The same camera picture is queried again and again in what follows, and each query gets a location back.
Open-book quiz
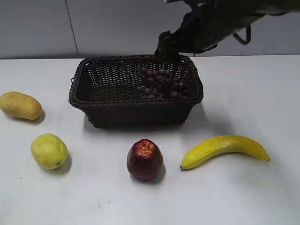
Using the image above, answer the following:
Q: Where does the yellow banana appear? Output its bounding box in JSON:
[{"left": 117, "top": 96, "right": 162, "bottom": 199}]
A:
[{"left": 180, "top": 135, "right": 270, "bottom": 170}]

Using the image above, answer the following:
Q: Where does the orange-yellow mango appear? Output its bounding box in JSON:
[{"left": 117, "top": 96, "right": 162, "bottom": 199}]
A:
[{"left": 0, "top": 91, "right": 42, "bottom": 120}]

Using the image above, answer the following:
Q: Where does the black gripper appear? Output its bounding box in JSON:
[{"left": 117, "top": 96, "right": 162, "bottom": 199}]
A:
[{"left": 154, "top": 22, "right": 204, "bottom": 62}]

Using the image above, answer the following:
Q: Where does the black cable loop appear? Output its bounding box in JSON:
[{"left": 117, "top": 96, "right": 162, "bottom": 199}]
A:
[{"left": 232, "top": 24, "right": 252, "bottom": 45}]

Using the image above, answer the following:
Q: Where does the yellow lemon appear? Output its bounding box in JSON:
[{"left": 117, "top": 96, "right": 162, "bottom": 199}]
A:
[{"left": 30, "top": 134, "right": 68, "bottom": 170}]

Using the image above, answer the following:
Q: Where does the black wicker basket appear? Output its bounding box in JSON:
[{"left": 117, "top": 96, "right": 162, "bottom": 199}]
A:
[{"left": 69, "top": 55, "right": 203, "bottom": 128}]

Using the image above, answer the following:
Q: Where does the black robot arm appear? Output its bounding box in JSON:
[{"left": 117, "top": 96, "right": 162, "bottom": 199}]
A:
[{"left": 154, "top": 0, "right": 300, "bottom": 62}]

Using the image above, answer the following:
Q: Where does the purple grape bunch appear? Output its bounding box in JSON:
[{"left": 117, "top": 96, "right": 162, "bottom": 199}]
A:
[{"left": 136, "top": 67, "right": 191, "bottom": 100}]

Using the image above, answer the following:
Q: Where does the dark red apple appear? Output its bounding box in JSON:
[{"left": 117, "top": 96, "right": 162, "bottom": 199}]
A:
[{"left": 127, "top": 139, "right": 163, "bottom": 181}]

